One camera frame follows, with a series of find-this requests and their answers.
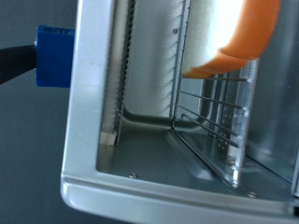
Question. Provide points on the dark grey backdrop curtain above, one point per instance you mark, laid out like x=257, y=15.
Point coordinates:
x=28, y=155

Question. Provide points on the silver toaster oven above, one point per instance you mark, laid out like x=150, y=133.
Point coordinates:
x=87, y=109

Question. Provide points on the white bread slice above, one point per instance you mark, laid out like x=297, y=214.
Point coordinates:
x=218, y=31

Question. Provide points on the black slotted spatula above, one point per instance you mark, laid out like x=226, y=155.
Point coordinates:
x=15, y=62

